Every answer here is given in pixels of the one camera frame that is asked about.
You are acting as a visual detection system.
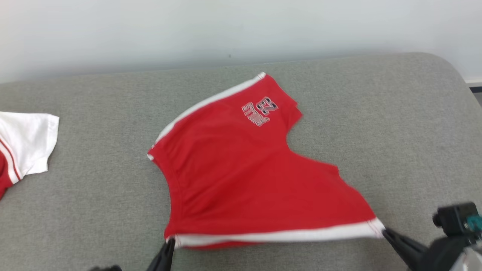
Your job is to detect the red jersey with white sleeves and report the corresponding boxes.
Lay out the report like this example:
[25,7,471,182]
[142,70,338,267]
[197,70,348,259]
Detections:
[0,112,59,200]

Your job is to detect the grey fabric sofa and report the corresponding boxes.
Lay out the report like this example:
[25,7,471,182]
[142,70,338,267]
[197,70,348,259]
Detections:
[0,52,482,271]

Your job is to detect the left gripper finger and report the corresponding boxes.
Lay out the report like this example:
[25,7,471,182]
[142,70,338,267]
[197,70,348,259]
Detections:
[146,238,176,271]

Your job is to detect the teal cable connector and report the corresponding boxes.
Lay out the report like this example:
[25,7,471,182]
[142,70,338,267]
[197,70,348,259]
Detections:
[465,215,482,231]

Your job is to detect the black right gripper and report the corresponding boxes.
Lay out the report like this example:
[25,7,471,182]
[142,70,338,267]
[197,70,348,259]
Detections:
[382,228,475,271]

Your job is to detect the red shorts with white stripes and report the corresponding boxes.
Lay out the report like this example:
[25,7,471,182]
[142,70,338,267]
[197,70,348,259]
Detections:
[147,72,385,250]

